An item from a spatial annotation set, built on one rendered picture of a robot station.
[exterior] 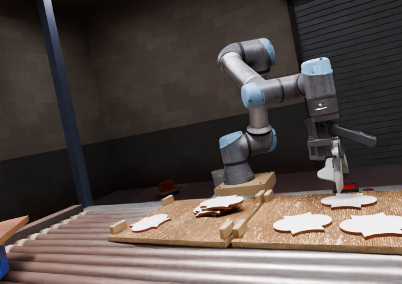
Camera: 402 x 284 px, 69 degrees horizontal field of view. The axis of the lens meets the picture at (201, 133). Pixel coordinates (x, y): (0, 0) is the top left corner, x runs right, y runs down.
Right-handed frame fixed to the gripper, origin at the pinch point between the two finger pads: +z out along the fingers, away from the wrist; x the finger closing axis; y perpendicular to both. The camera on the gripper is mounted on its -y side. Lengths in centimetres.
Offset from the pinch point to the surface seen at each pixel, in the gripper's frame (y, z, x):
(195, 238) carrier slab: 33.5, 4.7, 26.8
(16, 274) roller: 78, 6, 51
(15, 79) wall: 538, -166, -195
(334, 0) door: 35, -181, -463
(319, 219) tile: 5.0, 3.9, 14.2
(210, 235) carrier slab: 30.2, 4.7, 24.6
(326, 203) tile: 5.0, 3.9, 2.9
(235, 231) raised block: 22.0, 2.7, 25.6
